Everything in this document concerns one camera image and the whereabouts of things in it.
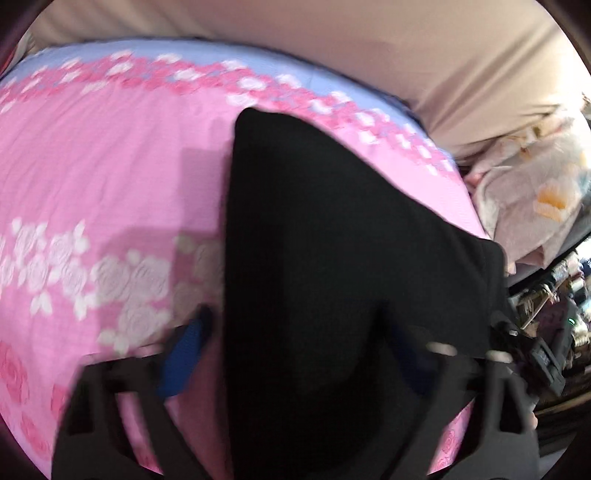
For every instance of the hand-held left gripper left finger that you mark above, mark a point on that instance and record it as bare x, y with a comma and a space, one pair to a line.
184, 350

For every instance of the pale floral quilt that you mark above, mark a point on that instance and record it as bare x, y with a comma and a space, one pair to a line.
521, 194

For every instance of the beige hanging cloth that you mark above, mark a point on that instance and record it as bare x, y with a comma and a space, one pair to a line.
415, 55

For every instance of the dark cluttered shelf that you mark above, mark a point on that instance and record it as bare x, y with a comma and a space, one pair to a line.
572, 295

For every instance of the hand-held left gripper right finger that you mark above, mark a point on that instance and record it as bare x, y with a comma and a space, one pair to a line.
413, 364

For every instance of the pink floral bed sheet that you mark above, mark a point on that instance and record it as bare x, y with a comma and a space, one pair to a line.
115, 161

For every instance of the black pants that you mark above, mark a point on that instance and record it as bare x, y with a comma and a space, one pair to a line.
323, 254

